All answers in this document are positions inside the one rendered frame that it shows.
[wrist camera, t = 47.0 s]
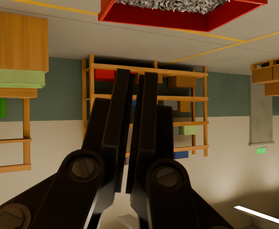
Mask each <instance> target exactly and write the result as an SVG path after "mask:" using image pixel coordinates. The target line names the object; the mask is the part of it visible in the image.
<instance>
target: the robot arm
mask: <svg viewBox="0 0 279 229"><path fill-rule="evenodd" d="M134 80H135V74H132V73H130V70H127V69H120V68H117V72H116V77H115V81H114V86H113V91H112V96H111V99H106V98H98V97H95V99H94V103H93V107H92V110H91V114H90V117H89V121H88V125H87V129H86V132H85V136H84V139H83V144H82V147H81V149H78V150H75V151H73V152H71V153H70V154H68V155H67V156H66V157H65V158H64V160H63V161H62V164H61V165H60V167H59V169H58V171H57V173H55V174H53V175H52V176H49V177H48V178H46V179H44V180H43V181H41V182H39V183H38V184H36V185H34V186H33V187H31V188H29V189H27V190H26V191H24V192H22V193H20V194H19V195H17V196H15V197H14V198H12V199H10V200H8V201H7V202H5V203H3V204H2V205H1V206H0V229H99V226H100V223H101V220H102V217H103V212H104V210H106V209H107V208H108V207H110V206H111V205H112V204H113V201H114V200H115V193H116V192H117V193H121V188H122V178H123V171H124V163H125V156H126V149H127V139H128V131H129V124H130V116H131V107H132V96H133V87H134ZM157 84H158V73H153V72H145V74H144V75H139V81H138V88H137V98H136V106H135V113H134V121H133V129H132V140H131V148H130V156H129V164H128V173H127V184H126V192H125V193H126V194H131V195H130V206H131V207H132V209H133V210H134V211H135V212H136V213H137V223H138V229H234V228H233V227H232V226H231V225H230V224H229V223H228V222H227V221H226V220H225V219H224V218H223V217H222V216H221V215H220V214H219V213H217V212H216V211H215V210H214V209H213V208H212V207H211V206H210V205H209V204H208V203H207V202H206V201H205V200H204V199H203V198H202V197H201V196H200V195H199V194H198V193H197V192H196V191H195V190H194V189H193V188H192V187H191V183H190V179H189V175H188V172H187V170H186V169H185V168H184V166H183V165H182V164H180V163H179V162H178V161H175V160H174V142H173V109H172V106H165V105H157Z"/></svg>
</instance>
